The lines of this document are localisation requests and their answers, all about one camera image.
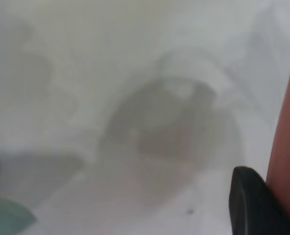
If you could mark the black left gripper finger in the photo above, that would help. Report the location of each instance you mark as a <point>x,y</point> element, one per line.
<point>255,208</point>

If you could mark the pink round plate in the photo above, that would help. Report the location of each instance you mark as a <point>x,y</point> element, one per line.
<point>289,122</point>

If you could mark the green round plate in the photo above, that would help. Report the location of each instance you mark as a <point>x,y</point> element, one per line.
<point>7,218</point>

